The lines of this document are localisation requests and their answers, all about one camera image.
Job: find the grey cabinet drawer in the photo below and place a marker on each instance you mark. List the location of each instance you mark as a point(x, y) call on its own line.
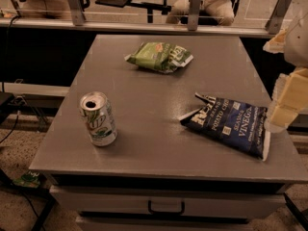
point(198, 204)

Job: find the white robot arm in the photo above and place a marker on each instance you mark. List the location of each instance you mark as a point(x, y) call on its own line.
point(292, 42)

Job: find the green 7UP soda can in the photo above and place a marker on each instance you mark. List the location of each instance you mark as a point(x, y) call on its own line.
point(96, 111)

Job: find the green packet on floor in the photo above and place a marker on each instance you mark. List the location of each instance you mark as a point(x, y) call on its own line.
point(28, 180)

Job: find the black drawer handle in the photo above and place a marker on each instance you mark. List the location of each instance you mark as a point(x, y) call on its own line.
point(166, 208)

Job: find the green chip bag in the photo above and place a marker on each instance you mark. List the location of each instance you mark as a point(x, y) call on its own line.
point(160, 57)

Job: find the metal railing frame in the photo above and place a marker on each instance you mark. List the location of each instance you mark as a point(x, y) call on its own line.
point(136, 23)

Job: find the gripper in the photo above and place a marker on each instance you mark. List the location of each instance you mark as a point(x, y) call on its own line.
point(297, 45)

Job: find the blue potato chip bag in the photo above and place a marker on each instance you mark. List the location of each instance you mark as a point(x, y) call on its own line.
point(234, 123)

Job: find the seated person in khakis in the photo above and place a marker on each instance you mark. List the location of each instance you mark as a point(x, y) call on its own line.
point(220, 10)

